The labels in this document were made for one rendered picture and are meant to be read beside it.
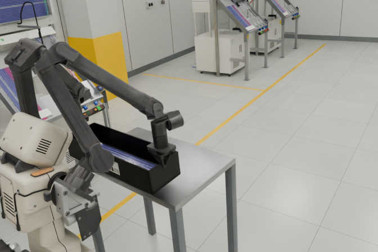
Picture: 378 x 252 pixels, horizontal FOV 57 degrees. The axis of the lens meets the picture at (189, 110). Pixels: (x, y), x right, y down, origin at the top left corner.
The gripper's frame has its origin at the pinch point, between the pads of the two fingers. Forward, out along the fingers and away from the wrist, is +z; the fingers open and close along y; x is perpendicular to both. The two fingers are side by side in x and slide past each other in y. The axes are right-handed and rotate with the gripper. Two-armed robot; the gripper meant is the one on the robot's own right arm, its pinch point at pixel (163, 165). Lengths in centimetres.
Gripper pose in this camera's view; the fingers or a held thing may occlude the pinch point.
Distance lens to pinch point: 141.5
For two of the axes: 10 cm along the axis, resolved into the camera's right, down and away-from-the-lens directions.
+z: 0.9, 9.2, 3.9
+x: -6.3, 3.5, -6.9
